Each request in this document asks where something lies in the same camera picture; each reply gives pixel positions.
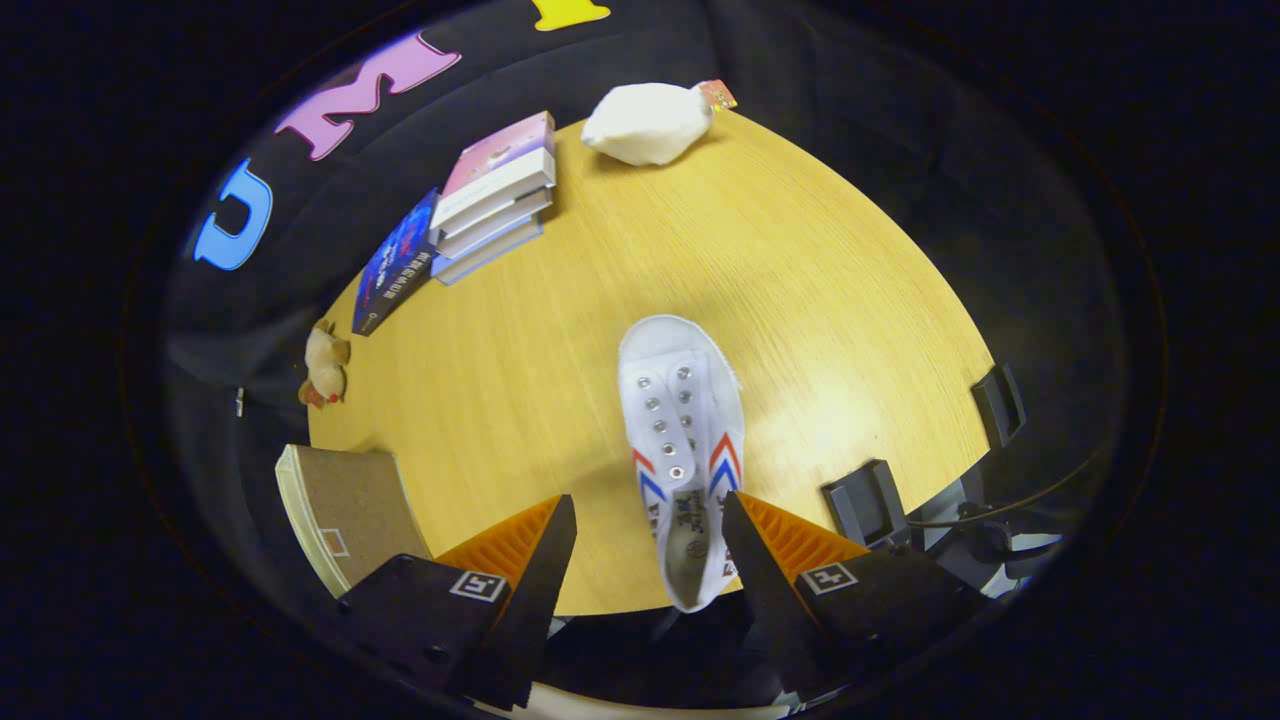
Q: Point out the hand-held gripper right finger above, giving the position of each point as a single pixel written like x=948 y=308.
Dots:
x=760 y=590

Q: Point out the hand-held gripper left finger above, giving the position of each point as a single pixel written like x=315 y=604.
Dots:
x=545 y=590

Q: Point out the white canvas shoe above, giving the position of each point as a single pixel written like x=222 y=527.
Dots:
x=680 y=400

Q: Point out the beige fabric storage box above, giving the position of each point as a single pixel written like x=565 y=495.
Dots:
x=355 y=500

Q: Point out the black table clamp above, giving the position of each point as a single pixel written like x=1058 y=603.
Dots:
x=875 y=500
x=1000 y=405

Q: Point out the beige plush dog toy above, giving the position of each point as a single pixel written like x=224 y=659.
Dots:
x=325 y=365

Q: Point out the light blue edged book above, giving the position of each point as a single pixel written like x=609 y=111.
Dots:
x=490 y=252

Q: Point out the dark blue book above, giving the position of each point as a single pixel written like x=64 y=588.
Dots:
x=395 y=265

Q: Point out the white book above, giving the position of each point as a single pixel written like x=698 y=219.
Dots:
x=495 y=225

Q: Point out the pink cover book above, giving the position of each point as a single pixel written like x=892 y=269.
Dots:
x=495 y=150

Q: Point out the white plush toy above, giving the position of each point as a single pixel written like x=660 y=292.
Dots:
x=645 y=125

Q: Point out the black backdrop cloth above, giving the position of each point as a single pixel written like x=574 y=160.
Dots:
x=900 y=130

